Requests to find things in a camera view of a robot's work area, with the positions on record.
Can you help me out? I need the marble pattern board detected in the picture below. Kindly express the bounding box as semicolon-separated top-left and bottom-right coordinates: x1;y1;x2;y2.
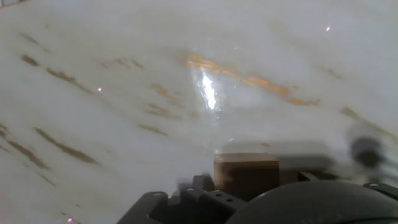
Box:
0;0;398;224

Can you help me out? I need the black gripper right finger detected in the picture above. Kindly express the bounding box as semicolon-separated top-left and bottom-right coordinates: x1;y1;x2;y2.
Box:
298;171;321;183

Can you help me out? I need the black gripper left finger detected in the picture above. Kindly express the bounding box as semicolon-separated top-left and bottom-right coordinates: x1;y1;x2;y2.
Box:
116;174;247;224

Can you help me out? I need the large wooden cube block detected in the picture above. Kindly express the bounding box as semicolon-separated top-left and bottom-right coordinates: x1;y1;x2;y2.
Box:
213;152;280;202

